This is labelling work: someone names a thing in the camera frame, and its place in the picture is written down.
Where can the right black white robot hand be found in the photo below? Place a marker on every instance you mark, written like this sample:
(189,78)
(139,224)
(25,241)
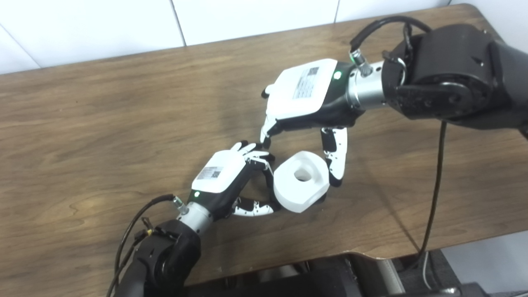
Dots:
(301,90)

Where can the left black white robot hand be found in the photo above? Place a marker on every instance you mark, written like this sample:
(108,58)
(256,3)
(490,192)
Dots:
(218,173)

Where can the round white plastic piece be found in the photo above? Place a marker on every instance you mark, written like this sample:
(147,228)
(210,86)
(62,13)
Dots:
(297,198)

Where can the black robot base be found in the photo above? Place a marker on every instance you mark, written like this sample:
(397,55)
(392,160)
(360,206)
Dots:
(288,286)

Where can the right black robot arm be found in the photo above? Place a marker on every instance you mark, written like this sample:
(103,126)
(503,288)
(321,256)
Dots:
(453,70)

